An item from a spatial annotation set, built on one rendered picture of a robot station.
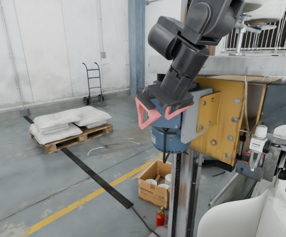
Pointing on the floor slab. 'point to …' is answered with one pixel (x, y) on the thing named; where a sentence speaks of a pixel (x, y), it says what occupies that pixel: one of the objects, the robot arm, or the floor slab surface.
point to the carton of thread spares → (150, 172)
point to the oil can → (160, 217)
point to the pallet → (50, 146)
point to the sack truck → (94, 88)
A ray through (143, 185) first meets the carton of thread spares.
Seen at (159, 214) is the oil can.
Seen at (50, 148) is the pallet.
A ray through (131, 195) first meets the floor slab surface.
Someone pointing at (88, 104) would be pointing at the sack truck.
